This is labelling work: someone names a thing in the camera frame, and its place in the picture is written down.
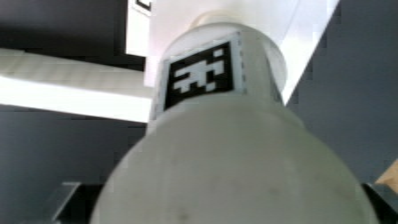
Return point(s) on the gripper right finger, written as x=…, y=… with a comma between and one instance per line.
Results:
x=385, y=202

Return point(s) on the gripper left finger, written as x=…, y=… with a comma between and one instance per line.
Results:
x=70, y=205

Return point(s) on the white lamp bulb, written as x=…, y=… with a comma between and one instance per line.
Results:
x=230, y=167

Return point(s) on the white U-shaped fence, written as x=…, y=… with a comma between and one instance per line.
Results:
x=72, y=90

